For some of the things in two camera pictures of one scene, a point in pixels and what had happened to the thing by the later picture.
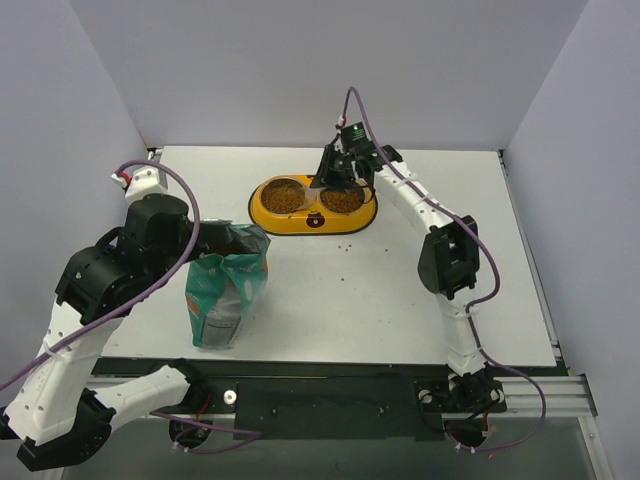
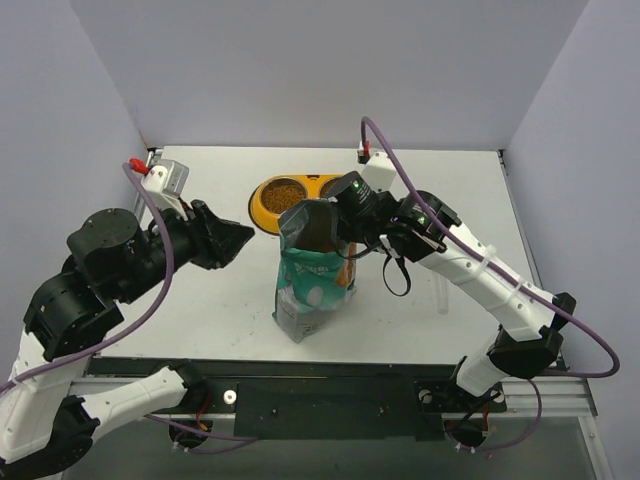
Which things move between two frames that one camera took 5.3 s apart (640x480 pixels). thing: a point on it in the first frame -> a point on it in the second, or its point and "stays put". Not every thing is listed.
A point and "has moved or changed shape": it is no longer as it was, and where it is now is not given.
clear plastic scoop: [311, 194] has moved or changed shape
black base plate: [322, 400] stays put
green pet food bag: [218, 290] -> [315, 274]
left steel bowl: [283, 195] stays put
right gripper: [338, 166] -> [345, 230]
